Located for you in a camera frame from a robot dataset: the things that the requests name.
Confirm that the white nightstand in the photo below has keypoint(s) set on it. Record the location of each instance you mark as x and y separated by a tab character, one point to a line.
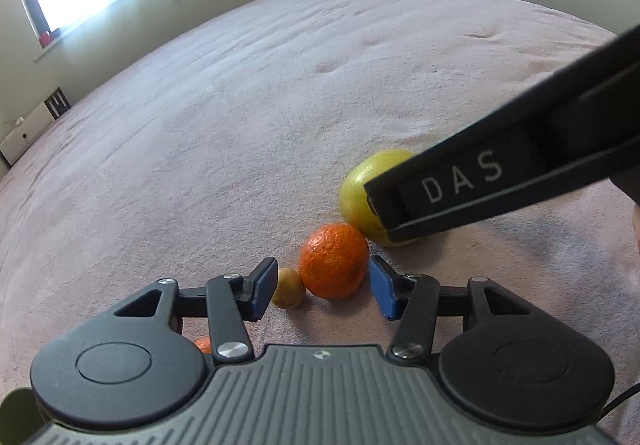
30	130

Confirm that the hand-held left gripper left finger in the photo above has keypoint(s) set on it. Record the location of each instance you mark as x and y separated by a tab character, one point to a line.
262	290

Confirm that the green apple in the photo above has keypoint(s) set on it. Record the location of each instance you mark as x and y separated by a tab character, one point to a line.
360	195

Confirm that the red cup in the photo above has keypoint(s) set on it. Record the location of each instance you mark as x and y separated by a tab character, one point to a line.
45	39

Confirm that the brown longan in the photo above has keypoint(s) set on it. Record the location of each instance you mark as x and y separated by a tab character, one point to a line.
290	290

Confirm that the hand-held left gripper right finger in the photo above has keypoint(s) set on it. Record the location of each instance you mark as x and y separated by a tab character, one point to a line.
382	290

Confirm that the orange tangerine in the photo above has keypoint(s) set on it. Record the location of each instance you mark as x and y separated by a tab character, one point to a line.
332	260
202	346

